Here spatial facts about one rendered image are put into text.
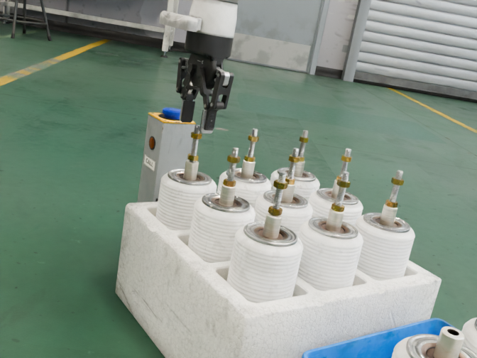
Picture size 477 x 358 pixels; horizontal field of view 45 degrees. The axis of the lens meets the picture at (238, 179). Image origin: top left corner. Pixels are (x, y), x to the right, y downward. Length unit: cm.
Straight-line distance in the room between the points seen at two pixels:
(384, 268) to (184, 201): 33
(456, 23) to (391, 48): 67
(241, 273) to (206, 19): 39
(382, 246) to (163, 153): 44
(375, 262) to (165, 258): 33
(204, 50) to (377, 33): 509
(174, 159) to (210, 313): 40
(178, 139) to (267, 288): 43
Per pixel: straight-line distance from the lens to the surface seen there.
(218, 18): 91
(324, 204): 100
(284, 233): 81
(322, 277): 85
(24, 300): 108
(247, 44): 579
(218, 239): 86
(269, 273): 77
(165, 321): 93
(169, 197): 95
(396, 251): 93
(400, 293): 93
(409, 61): 606
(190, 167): 96
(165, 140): 110
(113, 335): 99
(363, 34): 590
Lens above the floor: 55
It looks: 17 degrees down
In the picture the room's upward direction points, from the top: 10 degrees clockwise
